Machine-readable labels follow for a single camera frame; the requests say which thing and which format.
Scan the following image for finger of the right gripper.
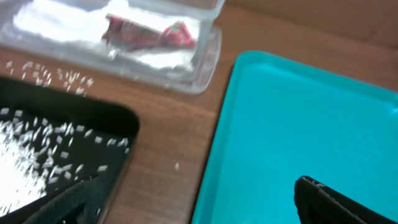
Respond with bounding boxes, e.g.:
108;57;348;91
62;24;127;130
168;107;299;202
294;175;397;224

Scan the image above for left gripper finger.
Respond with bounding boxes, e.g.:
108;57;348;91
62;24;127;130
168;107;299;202
0;177;108;224

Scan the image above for red snack wrapper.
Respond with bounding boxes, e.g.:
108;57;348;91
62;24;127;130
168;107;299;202
102;14;197;51

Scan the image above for white napkin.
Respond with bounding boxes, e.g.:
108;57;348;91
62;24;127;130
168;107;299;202
13;1;200;72

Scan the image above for black plastic tray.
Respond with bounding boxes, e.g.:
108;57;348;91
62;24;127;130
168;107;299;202
1;78;139;223

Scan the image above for pile of white rice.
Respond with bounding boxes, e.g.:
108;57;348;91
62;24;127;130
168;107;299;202
1;107;129;217

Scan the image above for teal serving tray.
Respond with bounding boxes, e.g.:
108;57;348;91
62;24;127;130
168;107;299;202
192;51;397;223

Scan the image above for scattered rice grains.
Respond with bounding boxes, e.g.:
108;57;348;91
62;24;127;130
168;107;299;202
1;58;94;97

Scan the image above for clear plastic bin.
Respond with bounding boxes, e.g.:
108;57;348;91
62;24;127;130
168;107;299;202
0;0;226;82

